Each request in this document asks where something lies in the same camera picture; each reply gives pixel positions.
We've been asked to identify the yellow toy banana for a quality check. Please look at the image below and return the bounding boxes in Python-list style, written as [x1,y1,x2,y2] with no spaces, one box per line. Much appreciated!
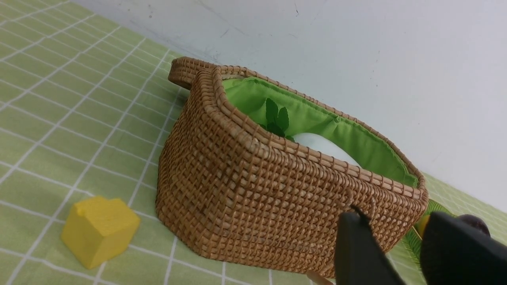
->
[414,215,430,239]

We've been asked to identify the woven rattan basket lid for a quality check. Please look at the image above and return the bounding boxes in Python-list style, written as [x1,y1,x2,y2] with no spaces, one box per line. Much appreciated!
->
[167,56,217,90]

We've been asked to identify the green glass leaf plate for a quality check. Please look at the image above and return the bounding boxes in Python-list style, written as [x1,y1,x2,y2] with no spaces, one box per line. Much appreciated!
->
[402,199,457,267]

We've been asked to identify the woven rattan basket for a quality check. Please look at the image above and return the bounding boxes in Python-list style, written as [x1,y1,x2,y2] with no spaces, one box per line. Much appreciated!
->
[155,66,429,278]

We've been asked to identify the yellow foam cube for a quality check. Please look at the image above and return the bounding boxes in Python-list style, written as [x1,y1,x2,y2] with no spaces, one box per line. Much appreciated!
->
[61,196,141,270]

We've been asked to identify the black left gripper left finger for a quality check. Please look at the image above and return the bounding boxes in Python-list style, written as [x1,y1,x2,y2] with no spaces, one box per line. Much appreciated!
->
[334,205,404,285]

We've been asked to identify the green checkered tablecloth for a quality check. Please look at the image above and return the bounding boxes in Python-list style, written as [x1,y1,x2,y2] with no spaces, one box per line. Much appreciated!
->
[0,0,507,285]

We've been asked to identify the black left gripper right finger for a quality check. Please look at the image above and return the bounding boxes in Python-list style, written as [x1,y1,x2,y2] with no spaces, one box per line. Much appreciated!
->
[420,211,507,285]

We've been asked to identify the white toy radish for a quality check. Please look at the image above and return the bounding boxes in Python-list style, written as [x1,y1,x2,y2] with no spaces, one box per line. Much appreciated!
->
[293,132,360,166]

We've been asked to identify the dark purple passion fruit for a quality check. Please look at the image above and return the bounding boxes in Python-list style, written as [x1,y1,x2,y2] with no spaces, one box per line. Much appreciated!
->
[456,214,491,237]

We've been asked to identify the green leafy toy vegetable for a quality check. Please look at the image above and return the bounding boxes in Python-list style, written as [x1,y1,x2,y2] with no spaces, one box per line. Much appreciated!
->
[259,99,295,142]

